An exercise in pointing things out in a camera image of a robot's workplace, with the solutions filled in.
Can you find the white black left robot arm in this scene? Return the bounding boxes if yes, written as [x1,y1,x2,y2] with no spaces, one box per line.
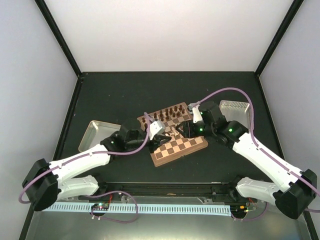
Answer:
[18,121,172,212]

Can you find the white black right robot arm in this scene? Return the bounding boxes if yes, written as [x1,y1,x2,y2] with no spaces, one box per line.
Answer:
[175,101,318,220]

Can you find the light chess pieces pile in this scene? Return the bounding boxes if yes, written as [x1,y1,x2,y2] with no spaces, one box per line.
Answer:
[168,126,180,137]

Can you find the wooden chess board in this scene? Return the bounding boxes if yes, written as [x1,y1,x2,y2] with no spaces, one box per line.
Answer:
[136,101,209,168]

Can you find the dark chess pieces row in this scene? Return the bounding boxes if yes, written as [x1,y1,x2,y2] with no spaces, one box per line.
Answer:
[148,102,192,128]

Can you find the pink plastic bin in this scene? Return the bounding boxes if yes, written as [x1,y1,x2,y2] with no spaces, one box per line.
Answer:
[219,100,252,129]

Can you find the metal tray yellow rim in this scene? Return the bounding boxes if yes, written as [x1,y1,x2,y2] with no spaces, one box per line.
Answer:
[78,120,121,152]

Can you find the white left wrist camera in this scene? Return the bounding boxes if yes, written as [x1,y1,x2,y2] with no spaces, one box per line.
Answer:
[149,120,165,140]

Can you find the black mounting rail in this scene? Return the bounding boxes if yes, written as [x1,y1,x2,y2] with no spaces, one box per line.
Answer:
[93,182,249,203]

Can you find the light blue slotted cable duct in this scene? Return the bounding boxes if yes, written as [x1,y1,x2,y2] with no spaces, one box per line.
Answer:
[45,202,231,217]

